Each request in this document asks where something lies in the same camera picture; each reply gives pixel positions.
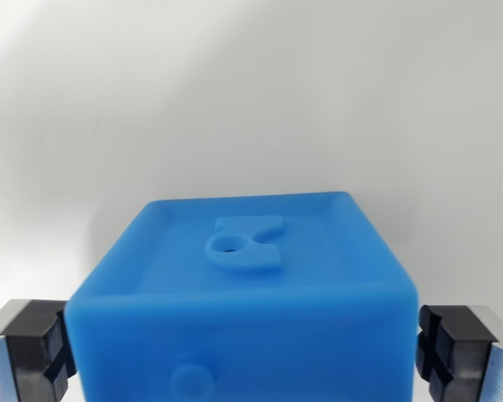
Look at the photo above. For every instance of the blue rubber cube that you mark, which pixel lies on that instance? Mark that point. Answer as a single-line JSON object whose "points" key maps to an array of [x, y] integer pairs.
{"points": [[243, 318]]}

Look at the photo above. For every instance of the black-padded silver gripper left finger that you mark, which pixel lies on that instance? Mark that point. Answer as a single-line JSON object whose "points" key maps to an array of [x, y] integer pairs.
{"points": [[25, 347]]}

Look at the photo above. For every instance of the black-padded silver gripper right finger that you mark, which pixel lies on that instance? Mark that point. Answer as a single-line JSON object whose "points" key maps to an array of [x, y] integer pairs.
{"points": [[465, 347]]}

